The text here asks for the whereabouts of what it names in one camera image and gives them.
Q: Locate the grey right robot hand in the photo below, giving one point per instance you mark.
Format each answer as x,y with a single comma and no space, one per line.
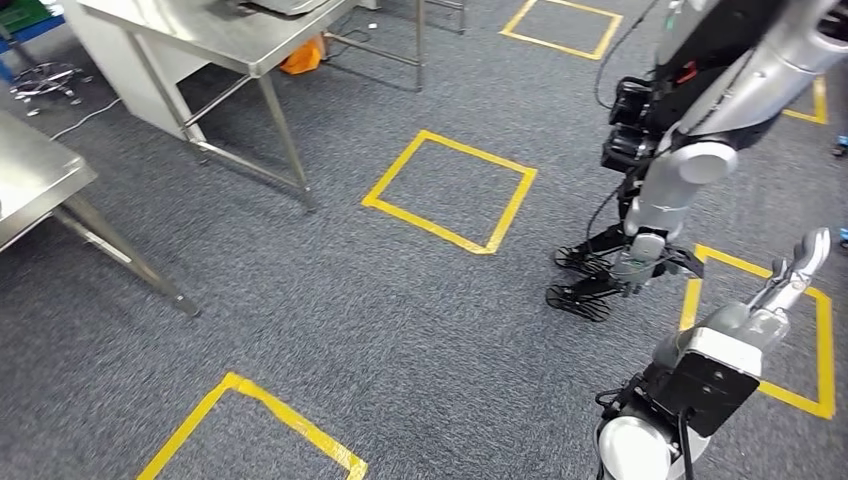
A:
762,318

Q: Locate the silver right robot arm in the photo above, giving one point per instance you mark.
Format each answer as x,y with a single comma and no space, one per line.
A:
629,450

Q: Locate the grey moulded car part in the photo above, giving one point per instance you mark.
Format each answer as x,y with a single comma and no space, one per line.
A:
285,5

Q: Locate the stainless steel workbench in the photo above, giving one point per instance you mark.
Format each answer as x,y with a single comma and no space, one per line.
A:
212,33
33,172

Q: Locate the silver black humanoid robot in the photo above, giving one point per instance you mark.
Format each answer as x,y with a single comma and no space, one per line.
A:
669,192

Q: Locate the orange object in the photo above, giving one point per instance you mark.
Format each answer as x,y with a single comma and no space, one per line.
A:
301,58

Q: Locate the white cabinet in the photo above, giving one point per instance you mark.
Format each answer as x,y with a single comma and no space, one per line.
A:
106,73

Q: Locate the chrome office chair base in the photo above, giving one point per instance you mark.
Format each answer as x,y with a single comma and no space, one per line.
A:
46,79

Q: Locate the blue platform cart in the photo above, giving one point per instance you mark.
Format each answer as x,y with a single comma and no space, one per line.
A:
40,30

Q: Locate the green plastic crate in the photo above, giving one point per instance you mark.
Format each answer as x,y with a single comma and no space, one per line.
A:
20,13

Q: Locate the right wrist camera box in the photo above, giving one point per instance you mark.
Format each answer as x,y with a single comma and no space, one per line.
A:
709,391

